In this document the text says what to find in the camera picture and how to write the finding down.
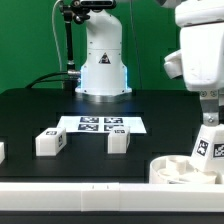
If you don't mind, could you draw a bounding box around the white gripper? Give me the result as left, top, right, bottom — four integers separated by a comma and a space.
175, 0, 224, 126

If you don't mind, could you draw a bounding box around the white round stool seat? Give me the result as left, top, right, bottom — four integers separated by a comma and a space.
149, 155, 224, 184

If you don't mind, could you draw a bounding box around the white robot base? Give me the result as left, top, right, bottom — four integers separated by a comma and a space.
75, 10, 132, 102

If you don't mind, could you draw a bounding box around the white marker sheet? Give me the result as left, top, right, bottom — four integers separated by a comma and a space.
57, 116, 146, 134

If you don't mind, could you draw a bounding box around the white block at left edge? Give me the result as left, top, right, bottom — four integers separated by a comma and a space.
0, 142, 5, 164

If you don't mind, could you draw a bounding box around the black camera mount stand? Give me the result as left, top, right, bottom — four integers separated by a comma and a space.
59, 0, 118, 96

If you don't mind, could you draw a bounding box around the grey cable on stand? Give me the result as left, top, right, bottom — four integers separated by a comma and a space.
51, 0, 66, 73

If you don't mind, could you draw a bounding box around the black cable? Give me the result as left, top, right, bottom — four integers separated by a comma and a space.
25, 71, 71, 90

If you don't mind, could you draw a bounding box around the white L-shaped obstacle wall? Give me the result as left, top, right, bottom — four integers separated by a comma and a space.
0, 182, 224, 212

